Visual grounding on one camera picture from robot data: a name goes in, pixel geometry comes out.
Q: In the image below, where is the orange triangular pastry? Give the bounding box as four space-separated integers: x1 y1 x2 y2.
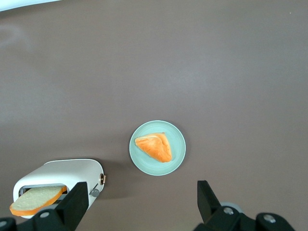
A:
134 132 173 163

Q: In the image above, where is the white two-slot toaster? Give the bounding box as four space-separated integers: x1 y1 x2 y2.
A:
13 158 108 219

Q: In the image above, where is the white bread slice orange crust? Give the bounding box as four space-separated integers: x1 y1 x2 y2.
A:
9 184 68 217

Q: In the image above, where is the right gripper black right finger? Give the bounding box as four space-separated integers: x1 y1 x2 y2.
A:
192 180 244 231

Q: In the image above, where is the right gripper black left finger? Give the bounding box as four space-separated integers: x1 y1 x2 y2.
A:
32 181 89 231

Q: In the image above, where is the pale green round plate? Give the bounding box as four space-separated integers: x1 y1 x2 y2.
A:
129 120 186 176

